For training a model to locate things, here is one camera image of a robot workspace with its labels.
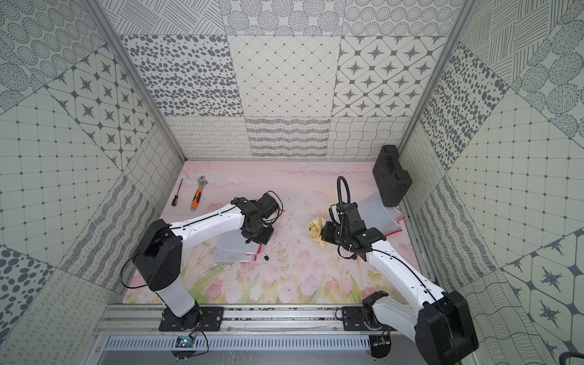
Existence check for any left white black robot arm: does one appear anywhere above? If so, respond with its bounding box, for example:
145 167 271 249
129 191 283 329

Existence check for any orange handled adjustable wrench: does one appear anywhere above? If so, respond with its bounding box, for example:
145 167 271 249
190 176 208 211

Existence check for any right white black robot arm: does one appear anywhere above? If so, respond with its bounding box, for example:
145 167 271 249
321 202 479 364

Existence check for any aluminium mounting rail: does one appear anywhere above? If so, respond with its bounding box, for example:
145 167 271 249
93 303 471 336

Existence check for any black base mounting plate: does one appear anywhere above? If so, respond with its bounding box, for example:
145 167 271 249
159 305 224 332
341 306 382 332

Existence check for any yellow microfiber cloth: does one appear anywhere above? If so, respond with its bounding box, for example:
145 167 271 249
307 217 328 248

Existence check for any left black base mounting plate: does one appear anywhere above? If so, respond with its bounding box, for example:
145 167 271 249
159 305 224 332

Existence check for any dark slim screwdriver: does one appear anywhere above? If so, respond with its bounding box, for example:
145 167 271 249
171 179 183 207

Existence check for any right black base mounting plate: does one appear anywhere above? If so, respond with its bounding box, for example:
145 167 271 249
341 306 382 332

